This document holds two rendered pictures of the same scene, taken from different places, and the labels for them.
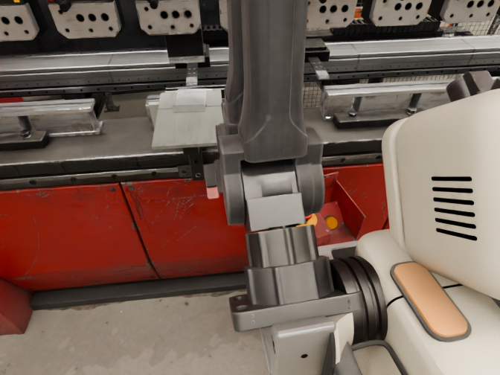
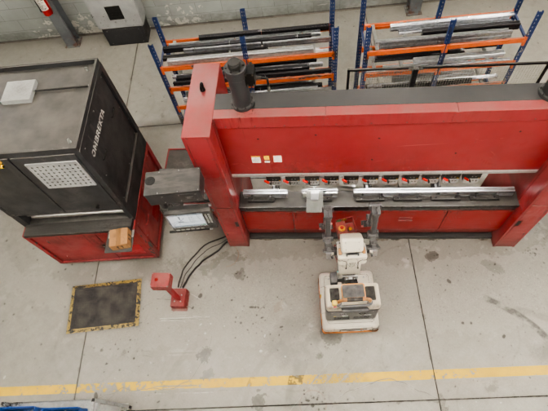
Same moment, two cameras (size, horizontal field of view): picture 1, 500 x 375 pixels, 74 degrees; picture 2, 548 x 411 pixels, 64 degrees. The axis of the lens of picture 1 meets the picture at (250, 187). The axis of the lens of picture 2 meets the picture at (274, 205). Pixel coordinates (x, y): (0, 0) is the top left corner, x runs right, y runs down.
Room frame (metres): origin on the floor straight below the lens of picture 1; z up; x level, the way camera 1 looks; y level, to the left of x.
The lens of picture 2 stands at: (-1.49, -0.12, 5.12)
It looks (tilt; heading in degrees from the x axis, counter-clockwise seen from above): 61 degrees down; 18
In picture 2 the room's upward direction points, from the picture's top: 11 degrees counter-clockwise
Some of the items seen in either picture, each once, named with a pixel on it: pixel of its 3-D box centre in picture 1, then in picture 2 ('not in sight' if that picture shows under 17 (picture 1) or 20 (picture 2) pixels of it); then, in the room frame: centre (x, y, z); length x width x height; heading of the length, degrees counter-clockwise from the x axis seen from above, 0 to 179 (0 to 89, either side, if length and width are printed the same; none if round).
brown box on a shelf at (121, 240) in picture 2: not in sight; (117, 239); (0.09, 2.20, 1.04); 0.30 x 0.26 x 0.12; 100
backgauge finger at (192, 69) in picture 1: (192, 63); not in sight; (1.08, 0.19, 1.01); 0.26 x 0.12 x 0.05; 6
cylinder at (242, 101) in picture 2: not in sight; (247, 81); (1.00, 0.72, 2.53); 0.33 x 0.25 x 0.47; 96
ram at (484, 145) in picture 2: not in sight; (383, 148); (1.00, -0.47, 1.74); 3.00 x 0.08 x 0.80; 96
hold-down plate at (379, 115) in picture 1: (380, 117); (369, 198); (0.93, -0.43, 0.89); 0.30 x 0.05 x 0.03; 96
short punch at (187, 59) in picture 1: (184, 46); not in sight; (0.93, 0.18, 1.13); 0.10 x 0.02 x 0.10; 96
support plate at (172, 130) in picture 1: (190, 116); (314, 201); (0.78, 0.16, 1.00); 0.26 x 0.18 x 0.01; 6
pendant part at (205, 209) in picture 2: not in sight; (192, 216); (0.26, 1.31, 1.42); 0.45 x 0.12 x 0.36; 102
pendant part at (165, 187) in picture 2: not in sight; (184, 204); (0.34, 1.38, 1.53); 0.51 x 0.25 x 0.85; 102
